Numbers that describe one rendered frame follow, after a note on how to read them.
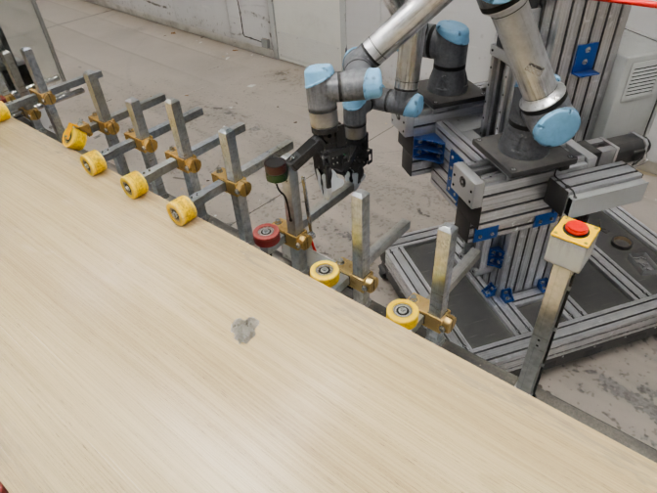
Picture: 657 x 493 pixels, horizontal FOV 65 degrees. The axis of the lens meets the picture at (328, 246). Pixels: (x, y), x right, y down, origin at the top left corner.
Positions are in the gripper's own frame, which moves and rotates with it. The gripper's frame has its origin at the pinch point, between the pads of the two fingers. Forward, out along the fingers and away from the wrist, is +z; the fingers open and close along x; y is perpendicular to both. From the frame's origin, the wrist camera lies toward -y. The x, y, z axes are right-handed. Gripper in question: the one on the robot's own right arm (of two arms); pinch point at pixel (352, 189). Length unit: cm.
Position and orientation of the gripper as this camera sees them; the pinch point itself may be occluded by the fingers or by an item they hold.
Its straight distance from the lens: 185.1
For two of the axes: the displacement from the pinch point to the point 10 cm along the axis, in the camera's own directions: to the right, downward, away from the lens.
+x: -7.7, -3.8, 5.1
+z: 0.5, 7.7, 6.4
